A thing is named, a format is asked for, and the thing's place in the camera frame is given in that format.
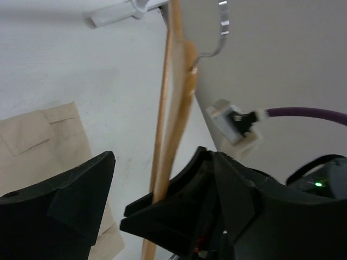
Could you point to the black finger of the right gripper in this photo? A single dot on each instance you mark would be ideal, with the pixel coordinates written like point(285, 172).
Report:
point(180, 221)

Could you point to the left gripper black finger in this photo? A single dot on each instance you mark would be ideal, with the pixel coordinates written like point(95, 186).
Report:
point(58, 218)

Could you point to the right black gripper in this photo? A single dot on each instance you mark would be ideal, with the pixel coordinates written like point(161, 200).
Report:
point(264, 219)

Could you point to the beige trousers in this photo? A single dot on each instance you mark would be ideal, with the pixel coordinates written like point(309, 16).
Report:
point(42, 144)

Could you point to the wooden clothes hanger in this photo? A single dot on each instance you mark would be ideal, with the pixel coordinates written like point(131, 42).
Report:
point(179, 81)

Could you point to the white clothes rack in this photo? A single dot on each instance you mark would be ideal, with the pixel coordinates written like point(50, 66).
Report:
point(120, 11)

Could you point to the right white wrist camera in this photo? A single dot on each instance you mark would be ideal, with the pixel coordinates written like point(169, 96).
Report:
point(240, 136)

